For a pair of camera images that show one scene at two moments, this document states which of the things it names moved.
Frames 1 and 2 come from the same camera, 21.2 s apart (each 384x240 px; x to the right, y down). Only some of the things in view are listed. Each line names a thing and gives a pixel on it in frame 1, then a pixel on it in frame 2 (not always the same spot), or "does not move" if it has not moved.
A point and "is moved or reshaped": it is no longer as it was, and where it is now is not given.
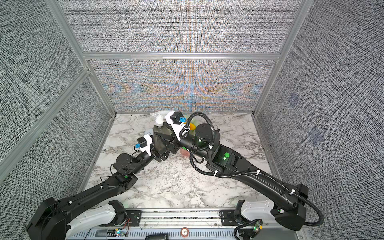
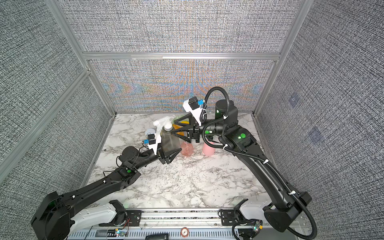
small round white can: x=148 y=131 does not move
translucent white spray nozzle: x=159 y=117 is moved or reshaped
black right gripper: x=173 y=144 -> x=195 y=133
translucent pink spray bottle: x=185 y=153 does not move
